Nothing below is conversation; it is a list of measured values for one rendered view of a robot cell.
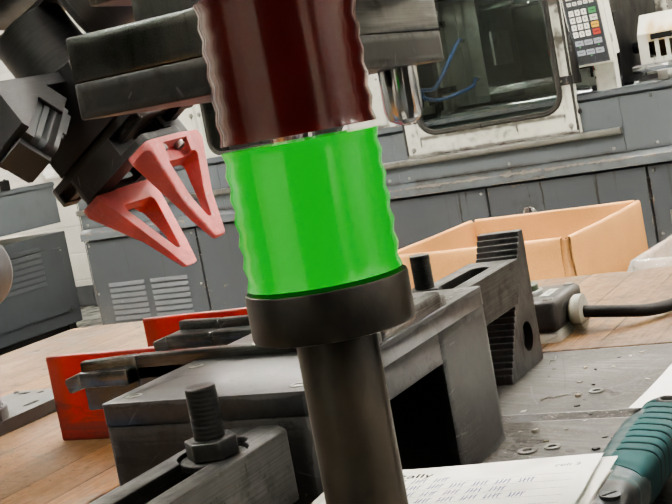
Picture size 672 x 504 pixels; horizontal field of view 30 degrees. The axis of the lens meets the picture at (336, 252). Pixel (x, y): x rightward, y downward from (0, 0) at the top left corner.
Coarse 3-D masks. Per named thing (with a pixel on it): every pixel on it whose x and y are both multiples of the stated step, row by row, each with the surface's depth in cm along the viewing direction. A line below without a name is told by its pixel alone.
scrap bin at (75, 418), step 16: (144, 320) 96; (160, 320) 95; (176, 320) 95; (160, 336) 96; (96, 352) 84; (112, 352) 83; (128, 352) 83; (48, 368) 86; (64, 368) 85; (80, 368) 85; (64, 384) 86; (64, 400) 86; (80, 400) 85; (64, 416) 86; (80, 416) 85; (96, 416) 85; (64, 432) 86; (80, 432) 86; (96, 432) 85
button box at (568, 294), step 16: (544, 288) 94; (560, 288) 93; (576, 288) 94; (544, 304) 89; (560, 304) 90; (576, 304) 90; (640, 304) 91; (656, 304) 91; (544, 320) 89; (560, 320) 89; (576, 320) 90; (544, 336) 89; (560, 336) 89
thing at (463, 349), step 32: (480, 320) 66; (416, 352) 58; (448, 352) 62; (480, 352) 65; (416, 384) 62; (448, 384) 61; (480, 384) 65; (416, 416) 62; (448, 416) 61; (480, 416) 64; (128, 448) 53; (160, 448) 52; (416, 448) 62; (448, 448) 62; (480, 448) 64; (128, 480) 54; (320, 480) 49
